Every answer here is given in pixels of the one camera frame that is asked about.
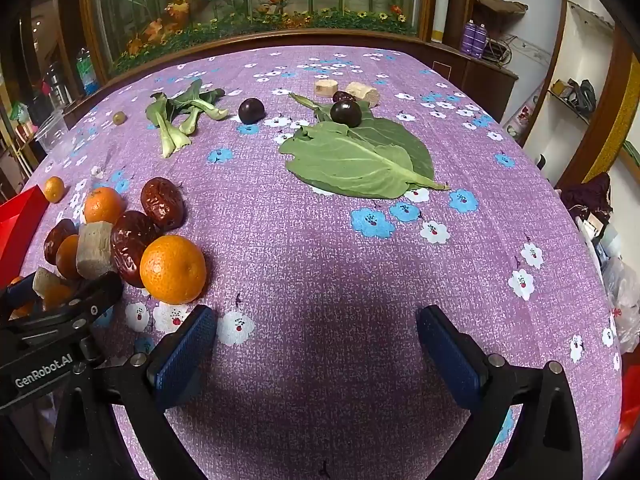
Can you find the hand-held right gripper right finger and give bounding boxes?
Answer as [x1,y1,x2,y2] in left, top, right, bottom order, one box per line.
[416,305,583,480]

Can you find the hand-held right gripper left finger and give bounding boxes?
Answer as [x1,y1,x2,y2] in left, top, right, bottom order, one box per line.
[50,304,219,480]

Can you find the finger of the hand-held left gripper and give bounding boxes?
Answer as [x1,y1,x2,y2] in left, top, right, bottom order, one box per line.
[60,271,125,318]
[0,271,40,313]

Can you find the small orange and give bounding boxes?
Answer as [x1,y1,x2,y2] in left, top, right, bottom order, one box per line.
[43,176,66,204]
[55,234,81,281]

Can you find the wrinkled red date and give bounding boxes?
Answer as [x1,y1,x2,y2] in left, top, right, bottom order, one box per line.
[110,210,162,288]
[140,177,185,232]
[43,218,79,266]

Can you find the red tray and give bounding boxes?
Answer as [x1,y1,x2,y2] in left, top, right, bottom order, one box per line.
[0,185,48,288]

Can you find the large orange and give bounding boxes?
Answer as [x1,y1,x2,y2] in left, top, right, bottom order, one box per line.
[139,235,208,306]

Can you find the orange with green stem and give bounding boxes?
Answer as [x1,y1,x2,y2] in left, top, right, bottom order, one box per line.
[82,186,126,226]

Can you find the clear plastic cup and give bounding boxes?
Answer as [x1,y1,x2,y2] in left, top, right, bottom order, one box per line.
[34,109,70,156]

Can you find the purple floral tablecloth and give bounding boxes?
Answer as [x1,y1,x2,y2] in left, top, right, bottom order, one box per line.
[15,45,623,480]

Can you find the bok choy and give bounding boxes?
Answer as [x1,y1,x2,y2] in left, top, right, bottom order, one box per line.
[145,92,193,159]
[177,79,206,136]
[192,87,231,121]

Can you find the clear plastic bag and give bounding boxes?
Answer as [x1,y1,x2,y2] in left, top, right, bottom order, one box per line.
[597,255,640,356]

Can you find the metal thermos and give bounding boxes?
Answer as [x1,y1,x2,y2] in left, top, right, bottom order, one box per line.
[42,62,73,106]

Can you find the dark red cloth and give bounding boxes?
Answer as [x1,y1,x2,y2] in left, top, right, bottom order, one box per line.
[560,172,613,221]

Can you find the green label plastic bottle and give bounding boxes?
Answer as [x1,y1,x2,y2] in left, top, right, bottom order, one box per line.
[76,47,98,96]

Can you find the large green leaf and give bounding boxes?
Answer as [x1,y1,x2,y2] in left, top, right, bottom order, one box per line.
[279,122,451,200]
[288,91,435,186]

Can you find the dark purple plum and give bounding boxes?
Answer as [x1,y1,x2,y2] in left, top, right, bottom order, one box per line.
[237,98,266,125]
[330,100,363,128]

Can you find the long beige yam chunk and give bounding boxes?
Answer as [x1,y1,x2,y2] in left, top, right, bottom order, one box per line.
[346,81,379,108]

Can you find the wooden cabinet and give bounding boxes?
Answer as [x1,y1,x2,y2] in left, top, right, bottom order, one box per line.
[430,40,521,123]

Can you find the glass case with artificial plants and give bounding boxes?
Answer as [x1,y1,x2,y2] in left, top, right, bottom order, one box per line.
[80,0,436,78]

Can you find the white rolled poster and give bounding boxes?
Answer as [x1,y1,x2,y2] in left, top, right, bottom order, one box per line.
[431,0,453,45]

